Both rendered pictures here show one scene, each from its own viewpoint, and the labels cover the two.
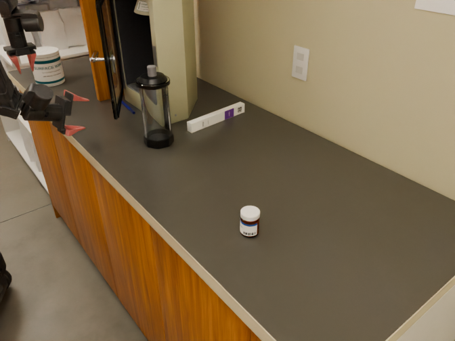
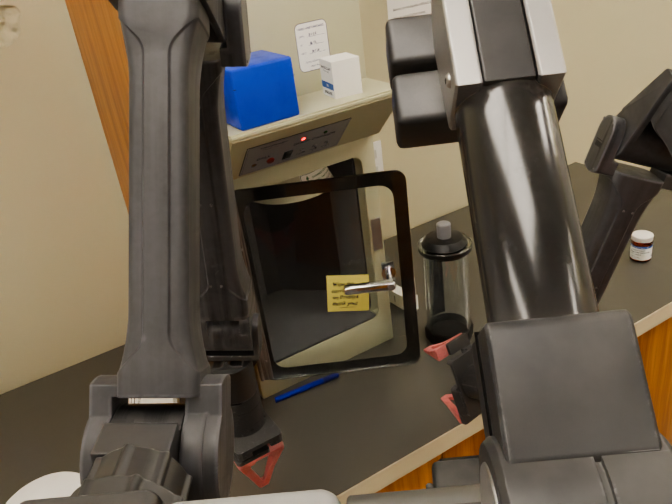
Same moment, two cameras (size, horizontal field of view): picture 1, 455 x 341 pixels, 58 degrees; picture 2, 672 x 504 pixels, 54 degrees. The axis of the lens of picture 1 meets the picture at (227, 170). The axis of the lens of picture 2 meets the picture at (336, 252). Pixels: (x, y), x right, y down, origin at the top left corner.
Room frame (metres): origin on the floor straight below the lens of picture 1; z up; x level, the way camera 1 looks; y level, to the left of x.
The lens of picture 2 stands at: (1.26, 1.43, 1.79)
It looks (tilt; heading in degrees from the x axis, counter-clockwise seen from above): 28 degrees down; 280
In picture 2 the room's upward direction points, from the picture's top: 8 degrees counter-clockwise
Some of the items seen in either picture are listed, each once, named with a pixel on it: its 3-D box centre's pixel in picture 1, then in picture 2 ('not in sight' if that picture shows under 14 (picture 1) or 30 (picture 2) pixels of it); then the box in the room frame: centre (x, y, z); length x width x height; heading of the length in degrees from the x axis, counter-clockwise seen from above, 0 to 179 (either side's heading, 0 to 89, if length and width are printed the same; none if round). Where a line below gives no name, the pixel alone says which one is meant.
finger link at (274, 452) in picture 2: (20, 60); (254, 454); (1.53, 0.78, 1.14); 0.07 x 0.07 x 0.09; 38
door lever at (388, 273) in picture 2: (99, 56); (370, 282); (1.39, 0.44, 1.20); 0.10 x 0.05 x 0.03; 8
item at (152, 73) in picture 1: (152, 76); (444, 237); (1.26, 0.24, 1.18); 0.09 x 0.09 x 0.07
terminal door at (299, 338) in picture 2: (111, 52); (329, 283); (1.46, 0.42, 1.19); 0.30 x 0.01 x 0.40; 8
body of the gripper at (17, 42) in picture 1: (17, 41); (241, 411); (1.54, 0.77, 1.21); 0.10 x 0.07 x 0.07; 128
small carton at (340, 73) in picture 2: not in sight; (340, 75); (1.41, 0.34, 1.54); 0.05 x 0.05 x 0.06; 31
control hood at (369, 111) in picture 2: not in sight; (309, 133); (1.47, 0.38, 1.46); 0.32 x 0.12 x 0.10; 38
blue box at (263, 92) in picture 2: not in sight; (252, 89); (1.53, 0.43, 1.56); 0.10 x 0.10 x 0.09; 38
